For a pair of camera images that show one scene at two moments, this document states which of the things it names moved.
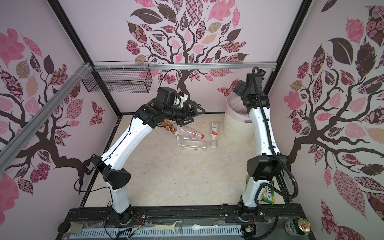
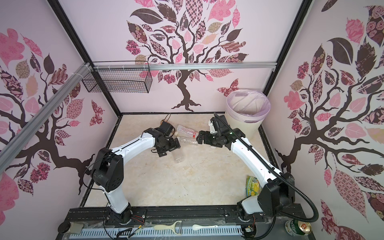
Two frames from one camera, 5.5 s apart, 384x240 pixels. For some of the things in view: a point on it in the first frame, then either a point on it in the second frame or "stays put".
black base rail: x=121 y=211 stays put
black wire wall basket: x=134 y=76 stays put
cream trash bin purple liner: x=238 y=125 stays put
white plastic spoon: x=196 y=227 stays put
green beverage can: x=298 y=226 stays put
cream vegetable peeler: x=171 y=227 stays put
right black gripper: x=241 y=84 → x=207 y=135
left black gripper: x=187 y=114 → x=173 y=146
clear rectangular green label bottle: x=193 y=145 → x=178 y=155
